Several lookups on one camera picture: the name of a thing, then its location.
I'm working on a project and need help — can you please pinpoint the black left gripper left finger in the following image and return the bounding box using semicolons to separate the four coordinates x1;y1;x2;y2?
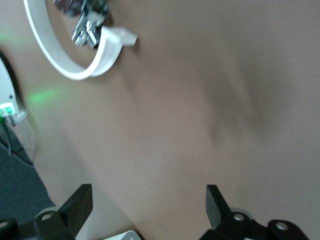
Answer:
18;183;94;240

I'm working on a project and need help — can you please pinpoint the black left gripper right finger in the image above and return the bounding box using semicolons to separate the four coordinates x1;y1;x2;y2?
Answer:
199;184;270;240

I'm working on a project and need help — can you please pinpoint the brown table cover mat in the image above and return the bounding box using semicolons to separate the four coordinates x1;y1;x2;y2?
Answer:
0;0;320;240

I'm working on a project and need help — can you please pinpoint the white curved plastic clip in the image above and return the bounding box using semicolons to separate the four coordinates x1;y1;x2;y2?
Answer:
23;0;138;81

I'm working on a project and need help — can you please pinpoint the brown connector block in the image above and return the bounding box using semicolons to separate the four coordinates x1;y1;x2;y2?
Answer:
53;0;111;49

